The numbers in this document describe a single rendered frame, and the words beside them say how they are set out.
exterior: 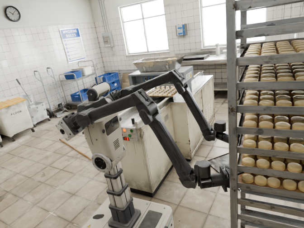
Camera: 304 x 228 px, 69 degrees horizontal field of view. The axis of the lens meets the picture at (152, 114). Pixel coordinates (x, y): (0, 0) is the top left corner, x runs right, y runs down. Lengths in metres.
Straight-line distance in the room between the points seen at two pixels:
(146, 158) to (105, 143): 0.80
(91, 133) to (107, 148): 0.14
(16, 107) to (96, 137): 3.72
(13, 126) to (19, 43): 1.92
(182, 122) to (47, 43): 4.51
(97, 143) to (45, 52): 4.94
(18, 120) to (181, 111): 3.49
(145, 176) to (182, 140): 0.71
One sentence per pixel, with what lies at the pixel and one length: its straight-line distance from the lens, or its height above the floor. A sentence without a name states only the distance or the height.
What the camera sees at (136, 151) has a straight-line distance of 2.19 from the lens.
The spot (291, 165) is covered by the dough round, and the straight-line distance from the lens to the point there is 1.08.
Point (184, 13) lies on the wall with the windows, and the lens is 5.85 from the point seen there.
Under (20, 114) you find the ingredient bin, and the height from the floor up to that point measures 0.46.
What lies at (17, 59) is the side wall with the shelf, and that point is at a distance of 5.86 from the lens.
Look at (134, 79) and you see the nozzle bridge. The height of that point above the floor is 1.11.
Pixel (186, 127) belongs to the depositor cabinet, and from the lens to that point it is 2.64.
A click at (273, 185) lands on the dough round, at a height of 0.97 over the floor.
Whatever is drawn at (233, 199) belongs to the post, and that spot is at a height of 0.91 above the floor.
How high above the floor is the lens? 1.65
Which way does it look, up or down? 21 degrees down
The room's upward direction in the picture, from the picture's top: 9 degrees counter-clockwise
